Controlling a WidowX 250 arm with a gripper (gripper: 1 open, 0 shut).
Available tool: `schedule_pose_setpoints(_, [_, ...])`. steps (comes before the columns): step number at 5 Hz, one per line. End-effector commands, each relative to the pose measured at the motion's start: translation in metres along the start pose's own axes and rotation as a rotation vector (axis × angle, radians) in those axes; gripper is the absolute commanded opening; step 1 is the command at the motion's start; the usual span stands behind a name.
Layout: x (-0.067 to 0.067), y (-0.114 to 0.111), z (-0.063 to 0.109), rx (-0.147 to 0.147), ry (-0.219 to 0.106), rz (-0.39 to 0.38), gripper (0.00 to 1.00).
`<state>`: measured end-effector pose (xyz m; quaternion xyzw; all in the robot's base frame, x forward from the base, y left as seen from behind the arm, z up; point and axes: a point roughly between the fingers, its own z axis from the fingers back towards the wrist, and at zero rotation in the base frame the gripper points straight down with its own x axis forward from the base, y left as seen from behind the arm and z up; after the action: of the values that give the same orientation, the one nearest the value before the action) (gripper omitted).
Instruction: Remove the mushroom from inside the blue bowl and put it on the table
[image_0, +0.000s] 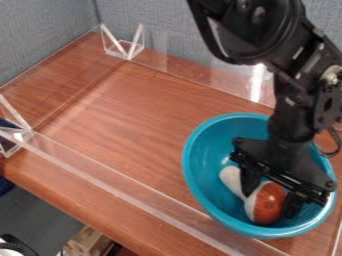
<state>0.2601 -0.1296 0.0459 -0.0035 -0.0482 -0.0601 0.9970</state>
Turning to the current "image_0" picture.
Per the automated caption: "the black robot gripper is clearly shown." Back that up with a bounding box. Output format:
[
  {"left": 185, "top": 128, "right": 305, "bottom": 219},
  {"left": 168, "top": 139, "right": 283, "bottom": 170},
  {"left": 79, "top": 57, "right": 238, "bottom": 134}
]
[{"left": 231, "top": 136, "right": 337, "bottom": 218}]

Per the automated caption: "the toy mushroom brown cap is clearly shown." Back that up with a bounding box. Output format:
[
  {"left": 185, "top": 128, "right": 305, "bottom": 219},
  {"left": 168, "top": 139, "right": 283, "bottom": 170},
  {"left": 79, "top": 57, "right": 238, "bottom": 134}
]
[{"left": 218, "top": 165, "right": 289, "bottom": 226}]

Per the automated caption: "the blue plastic bowl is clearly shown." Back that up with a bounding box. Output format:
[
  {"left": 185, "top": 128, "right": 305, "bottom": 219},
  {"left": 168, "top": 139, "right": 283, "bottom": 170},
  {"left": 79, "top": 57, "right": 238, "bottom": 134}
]
[{"left": 182, "top": 113, "right": 337, "bottom": 239}]

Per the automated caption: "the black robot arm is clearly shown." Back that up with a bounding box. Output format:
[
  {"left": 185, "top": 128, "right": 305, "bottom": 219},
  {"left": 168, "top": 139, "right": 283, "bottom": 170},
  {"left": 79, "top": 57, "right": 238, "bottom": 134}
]
[{"left": 186, "top": 0, "right": 342, "bottom": 217}]

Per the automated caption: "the light wooden block below table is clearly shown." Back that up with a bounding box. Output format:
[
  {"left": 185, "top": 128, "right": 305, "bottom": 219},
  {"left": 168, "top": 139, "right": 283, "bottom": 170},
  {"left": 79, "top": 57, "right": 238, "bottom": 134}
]
[{"left": 58, "top": 226, "right": 122, "bottom": 256}]

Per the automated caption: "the clear acrylic back barrier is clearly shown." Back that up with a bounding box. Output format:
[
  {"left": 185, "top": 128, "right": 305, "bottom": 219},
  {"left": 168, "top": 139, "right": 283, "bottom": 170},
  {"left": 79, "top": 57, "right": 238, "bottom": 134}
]
[{"left": 98, "top": 22, "right": 342, "bottom": 132}]

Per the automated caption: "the clear acrylic barrier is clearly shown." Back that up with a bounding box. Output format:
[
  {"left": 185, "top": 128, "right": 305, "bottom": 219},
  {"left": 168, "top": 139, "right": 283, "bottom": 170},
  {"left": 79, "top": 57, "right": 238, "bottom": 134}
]
[
  {"left": 98, "top": 22, "right": 342, "bottom": 132},
  {"left": 4, "top": 132, "right": 289, "bottom": 256}
]

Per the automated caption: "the clear acrylic front barrier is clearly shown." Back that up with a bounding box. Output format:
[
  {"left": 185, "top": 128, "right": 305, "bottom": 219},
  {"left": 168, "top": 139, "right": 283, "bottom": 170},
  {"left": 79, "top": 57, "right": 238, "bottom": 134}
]
[{"left": 4, "top": 132, "right": 289, "bottom": 256}]

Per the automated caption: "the dark blue object at edge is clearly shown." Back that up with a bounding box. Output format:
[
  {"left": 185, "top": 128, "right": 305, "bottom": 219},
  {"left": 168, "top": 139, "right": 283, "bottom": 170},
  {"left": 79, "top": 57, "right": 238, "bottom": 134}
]
[{"left": 0, "top": 118, "right": 19, "bottom": 197}]

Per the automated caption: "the black white object bottom left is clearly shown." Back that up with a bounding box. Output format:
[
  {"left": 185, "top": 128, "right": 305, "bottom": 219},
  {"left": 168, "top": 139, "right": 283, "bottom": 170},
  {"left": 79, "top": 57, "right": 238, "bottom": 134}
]
[{"left": 0, "top": 234, "right": 39, "bottom": 256}]

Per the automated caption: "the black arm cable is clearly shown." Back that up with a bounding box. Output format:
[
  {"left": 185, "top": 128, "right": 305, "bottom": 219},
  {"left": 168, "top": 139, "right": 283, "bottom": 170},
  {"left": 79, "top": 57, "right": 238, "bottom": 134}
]
[{"left": 313, "top": 126, "right": 342, "bottom": 159}]

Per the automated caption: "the clear acrylic corner bracket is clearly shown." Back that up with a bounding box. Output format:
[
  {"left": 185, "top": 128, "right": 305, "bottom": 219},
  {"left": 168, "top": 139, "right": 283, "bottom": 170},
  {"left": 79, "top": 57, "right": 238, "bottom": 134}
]
[{"left": 99, "top": 24, "right": 144, "bottom": 61}]

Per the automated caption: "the clear acrylic left bracket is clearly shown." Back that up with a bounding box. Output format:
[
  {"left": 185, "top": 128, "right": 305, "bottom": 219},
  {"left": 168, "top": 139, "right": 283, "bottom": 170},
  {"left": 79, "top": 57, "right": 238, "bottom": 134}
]
[{"left": 0, "top": 94, "right": 34, "bottom": 158}]

